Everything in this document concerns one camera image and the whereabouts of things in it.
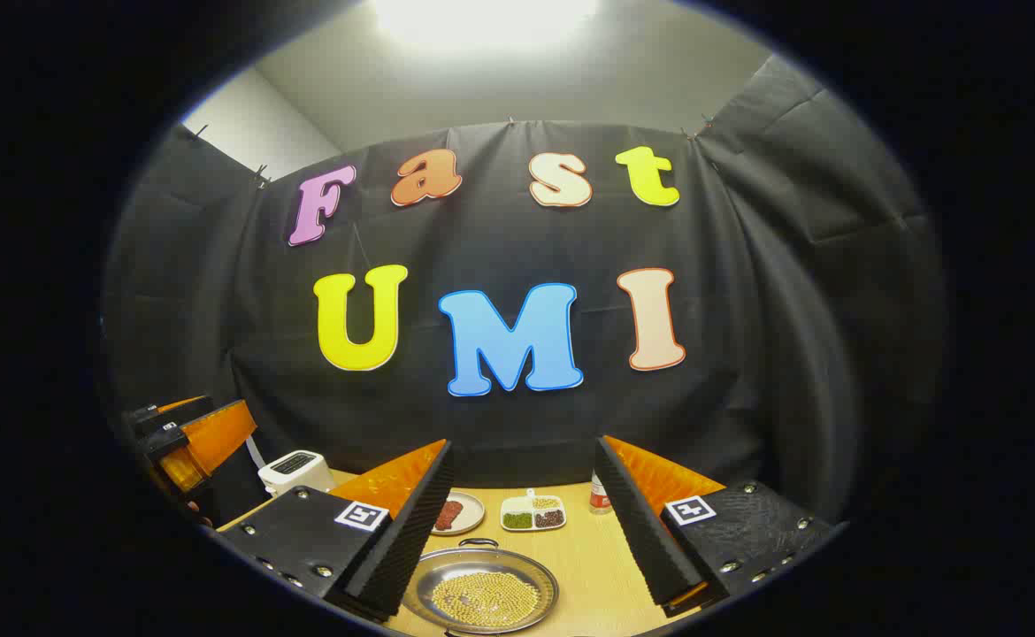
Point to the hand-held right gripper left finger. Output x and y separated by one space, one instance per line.
411 540

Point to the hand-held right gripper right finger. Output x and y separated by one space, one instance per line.
646 531

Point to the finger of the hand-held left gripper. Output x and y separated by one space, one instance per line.
217 438
164 418

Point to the stainless steel pot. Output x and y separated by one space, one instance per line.
542 579

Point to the brown meat slice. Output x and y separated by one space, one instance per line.
449 515

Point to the clear plastic water bottle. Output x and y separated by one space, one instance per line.
600 500

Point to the round white plate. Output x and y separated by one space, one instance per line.
471 522

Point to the white toaster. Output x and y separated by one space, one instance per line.
292 471

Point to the dark red beans heap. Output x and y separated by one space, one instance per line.
549 518

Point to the pile of yellow soybeans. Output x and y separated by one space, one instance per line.
486 602

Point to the small pale beans heap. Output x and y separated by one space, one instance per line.
547 502

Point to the green mung beans heap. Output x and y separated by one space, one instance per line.
518 520

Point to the white divided dish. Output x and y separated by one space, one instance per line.
517 503

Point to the ceiling light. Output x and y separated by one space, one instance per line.
482 18

